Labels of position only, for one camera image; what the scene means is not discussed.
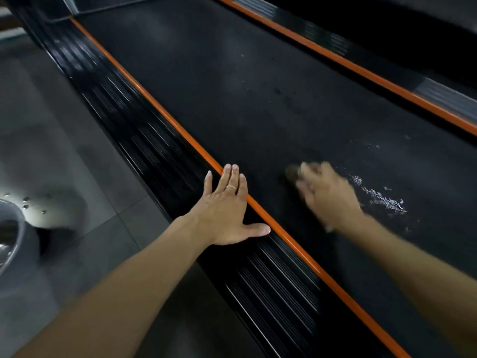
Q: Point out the person's right hand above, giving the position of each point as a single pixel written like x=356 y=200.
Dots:
x=331 y=201

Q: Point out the person's left hand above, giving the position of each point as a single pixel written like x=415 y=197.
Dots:
x=220 y=219

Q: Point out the person's left little finger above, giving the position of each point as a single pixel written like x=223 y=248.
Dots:
x=208 y=183

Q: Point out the person's left middle finger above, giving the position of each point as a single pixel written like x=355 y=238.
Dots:
x=232 y=180

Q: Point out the person's left thumb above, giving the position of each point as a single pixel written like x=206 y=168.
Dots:
x=256 y=230

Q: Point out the person's right fingers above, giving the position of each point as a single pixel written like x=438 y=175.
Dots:
x=313 y=175

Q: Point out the brown scrubbing sponge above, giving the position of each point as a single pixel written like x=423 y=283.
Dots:
x=292 y=173

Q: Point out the person's left forearm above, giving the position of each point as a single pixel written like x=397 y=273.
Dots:
x=123 y=294

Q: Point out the person's right forearm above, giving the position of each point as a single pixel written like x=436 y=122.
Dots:
x=421 y=279

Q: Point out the orange treadmill trim strip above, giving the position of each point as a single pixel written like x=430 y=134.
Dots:
x=179 y=129
x=357 y=68

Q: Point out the white soap foam patch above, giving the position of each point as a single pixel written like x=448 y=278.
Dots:
x=384 y=200

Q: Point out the black treadmill belt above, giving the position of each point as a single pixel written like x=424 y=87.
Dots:
x=261 y=89

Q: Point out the grey bucket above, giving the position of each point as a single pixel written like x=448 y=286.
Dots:
x=15 y=246

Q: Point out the black ribbed treadmill side rail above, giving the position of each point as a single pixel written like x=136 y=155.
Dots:
x=439 y=93
x=149 y=145

